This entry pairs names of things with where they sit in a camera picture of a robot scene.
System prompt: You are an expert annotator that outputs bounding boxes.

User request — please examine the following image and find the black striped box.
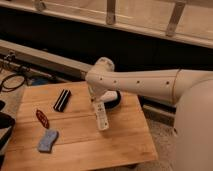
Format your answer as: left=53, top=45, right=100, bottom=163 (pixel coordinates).
left=53, top=89, right=71, bottom=112

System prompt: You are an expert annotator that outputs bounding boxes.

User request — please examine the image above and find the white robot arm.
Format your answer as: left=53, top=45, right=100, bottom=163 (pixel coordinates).
left=85, top=57, right=213, bottom=171

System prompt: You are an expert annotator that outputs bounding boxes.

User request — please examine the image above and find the black bag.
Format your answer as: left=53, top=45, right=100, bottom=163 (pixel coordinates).
left=0, top=100, right=15, bottom=168

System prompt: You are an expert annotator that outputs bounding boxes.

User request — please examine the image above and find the black cable loop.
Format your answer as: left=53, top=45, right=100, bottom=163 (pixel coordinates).
left=0, top=72, right=30, bottom=94

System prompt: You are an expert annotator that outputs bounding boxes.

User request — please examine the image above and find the white paper cup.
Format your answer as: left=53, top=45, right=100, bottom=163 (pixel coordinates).
left=101, top=91, right=118, bottom=103

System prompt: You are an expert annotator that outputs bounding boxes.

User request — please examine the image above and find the blue sponge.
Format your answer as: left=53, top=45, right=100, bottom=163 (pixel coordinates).
left=37, top=129, right=59, bottom=153

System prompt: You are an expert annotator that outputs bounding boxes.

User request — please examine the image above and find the wooden table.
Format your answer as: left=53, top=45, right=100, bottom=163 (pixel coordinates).
left=1, top=82, right=157, bottom=171

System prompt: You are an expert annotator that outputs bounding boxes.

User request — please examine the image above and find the white bottle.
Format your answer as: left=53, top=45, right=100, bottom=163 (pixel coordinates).
left=93, top=101, right=109, bottom=131

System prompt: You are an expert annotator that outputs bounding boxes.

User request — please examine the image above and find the black round plate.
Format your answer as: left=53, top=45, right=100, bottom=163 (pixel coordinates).
left=104, top=91, right=121, bottom=109

